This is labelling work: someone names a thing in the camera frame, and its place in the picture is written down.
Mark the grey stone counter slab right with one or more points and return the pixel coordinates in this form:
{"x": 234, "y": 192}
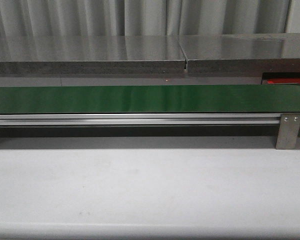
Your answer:
{"x": 261, "y": 55}

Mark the grey stone counter slab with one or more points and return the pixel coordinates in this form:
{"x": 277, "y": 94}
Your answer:
{"x": 33, "y": 61}
{"x": 261, "y": 55}

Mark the green conveyor belt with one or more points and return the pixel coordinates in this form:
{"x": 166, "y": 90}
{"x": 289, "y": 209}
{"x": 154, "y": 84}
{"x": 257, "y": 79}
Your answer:
{"x": 269, "y": 98}

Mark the red plastic tray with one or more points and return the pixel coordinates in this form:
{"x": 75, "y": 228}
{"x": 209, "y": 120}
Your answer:
{"x": 284, "y": 81}

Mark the white pleated curtain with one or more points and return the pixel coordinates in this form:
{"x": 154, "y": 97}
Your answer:
{"x": 147, "y": 17}

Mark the steel conveyor support bracket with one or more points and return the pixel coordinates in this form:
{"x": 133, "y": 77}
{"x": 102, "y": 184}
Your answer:
{"x": 288, "y": 131}

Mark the aluminium conveyor frame rail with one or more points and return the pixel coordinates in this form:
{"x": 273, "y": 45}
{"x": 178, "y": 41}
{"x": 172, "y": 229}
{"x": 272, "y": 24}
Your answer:
{"x": 138, "y": 119}

